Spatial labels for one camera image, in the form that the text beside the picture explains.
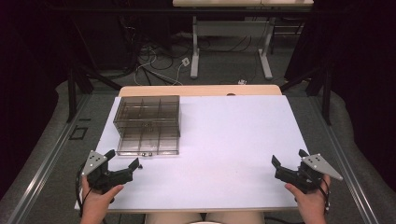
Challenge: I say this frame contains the white desk with metal legs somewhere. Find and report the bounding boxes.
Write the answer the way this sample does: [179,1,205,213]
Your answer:
[172,0,315,80]

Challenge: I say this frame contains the dark curtain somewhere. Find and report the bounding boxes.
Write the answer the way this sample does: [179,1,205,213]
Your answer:
[284,0,396,192]
[0,0,78,200]

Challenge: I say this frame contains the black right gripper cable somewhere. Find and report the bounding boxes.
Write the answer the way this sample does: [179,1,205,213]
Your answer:
[317,177,332,216]

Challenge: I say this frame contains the person's right hand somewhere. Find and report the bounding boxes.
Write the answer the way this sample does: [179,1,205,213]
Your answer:
[284,174,332,224]

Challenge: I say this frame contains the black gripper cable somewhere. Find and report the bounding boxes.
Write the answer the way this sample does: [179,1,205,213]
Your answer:
[74,163,94,217]
[317,177,332,216]

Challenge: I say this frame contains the clear brown drawer box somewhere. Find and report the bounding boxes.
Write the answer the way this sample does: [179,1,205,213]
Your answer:
[112,95,182,138]

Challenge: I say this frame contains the black floor socket frame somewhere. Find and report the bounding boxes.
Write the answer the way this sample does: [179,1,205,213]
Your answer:
[68,125,89,141]

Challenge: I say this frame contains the person's legs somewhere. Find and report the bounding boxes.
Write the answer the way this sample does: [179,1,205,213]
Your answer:
[144,212,266,224]

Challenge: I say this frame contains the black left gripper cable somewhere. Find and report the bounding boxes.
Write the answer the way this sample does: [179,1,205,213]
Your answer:
[74,163,94,217]

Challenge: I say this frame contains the person's left hand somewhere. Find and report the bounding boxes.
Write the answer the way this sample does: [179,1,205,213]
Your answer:
[79,175,125,224]

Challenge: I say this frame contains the black metal stand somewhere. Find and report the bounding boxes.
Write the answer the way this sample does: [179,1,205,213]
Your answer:
[65,60,123,123]
[279,60,332,126]

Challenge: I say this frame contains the tangle of black floor cables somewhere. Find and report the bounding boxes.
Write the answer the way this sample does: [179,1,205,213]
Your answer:
[118,15,194,87]

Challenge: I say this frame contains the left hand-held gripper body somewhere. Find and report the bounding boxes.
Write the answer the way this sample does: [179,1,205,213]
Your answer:
[81,149,134,195]

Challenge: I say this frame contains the clear brown compartment drawer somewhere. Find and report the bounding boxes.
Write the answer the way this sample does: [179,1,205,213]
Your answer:
[116,125,181,157]

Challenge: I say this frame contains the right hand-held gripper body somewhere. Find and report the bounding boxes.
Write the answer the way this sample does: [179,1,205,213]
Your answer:
[275,153,344,194]

